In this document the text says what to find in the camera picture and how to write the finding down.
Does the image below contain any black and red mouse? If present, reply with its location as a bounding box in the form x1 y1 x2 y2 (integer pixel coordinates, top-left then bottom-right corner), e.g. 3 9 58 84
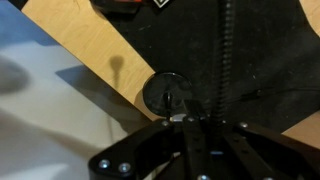
89 0 144 15

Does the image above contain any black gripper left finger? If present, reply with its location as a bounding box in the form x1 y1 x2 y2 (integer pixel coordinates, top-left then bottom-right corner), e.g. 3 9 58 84
88 99 214 180

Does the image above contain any black desk mat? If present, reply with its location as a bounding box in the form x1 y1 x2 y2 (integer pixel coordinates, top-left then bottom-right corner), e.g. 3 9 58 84
89 0 320 135

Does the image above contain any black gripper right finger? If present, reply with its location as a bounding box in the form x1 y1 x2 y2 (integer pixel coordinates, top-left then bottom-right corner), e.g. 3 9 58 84
229 121 320 180

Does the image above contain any black gooseneck desk lamp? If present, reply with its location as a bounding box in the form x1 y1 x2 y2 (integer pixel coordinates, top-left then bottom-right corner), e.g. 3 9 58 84
142 0 238 126

